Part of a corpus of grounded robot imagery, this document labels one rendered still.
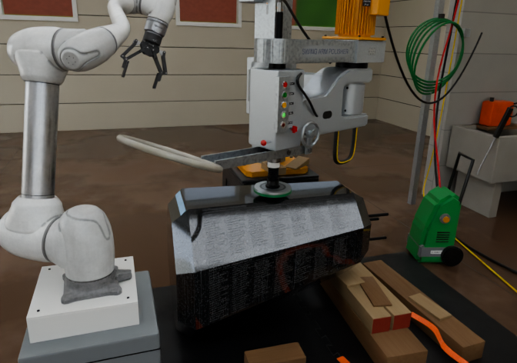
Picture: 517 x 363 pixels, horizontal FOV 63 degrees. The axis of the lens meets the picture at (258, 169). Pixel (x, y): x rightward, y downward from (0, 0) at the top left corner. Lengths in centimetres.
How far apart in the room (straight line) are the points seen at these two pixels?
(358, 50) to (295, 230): 111
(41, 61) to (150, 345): 95
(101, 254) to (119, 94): 698
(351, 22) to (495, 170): 251
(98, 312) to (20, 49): 85
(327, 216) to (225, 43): 640
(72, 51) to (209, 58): 711
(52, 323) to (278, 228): 127
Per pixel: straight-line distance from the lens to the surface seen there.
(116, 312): 147
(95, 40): 146
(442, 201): 358
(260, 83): 226
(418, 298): 299
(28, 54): 153
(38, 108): 153
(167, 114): 844
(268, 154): 227
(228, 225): 227
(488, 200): 492
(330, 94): 251
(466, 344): 275
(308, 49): 231
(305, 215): 242
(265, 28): 310
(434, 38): 463
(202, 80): 846
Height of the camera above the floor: 169
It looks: 17 degrees down
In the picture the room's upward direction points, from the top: 2 degrees clockwise
